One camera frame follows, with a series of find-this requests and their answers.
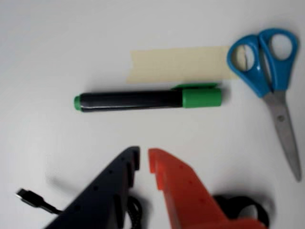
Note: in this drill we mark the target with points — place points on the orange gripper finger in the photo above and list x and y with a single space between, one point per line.
188 198

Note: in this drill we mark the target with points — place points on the long beige tape strip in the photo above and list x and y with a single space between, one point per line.
176 64

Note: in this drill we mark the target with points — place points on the navy gripper finger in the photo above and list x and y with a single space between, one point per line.
102 195

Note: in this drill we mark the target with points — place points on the green marker with black barrel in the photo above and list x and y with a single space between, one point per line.
133 100

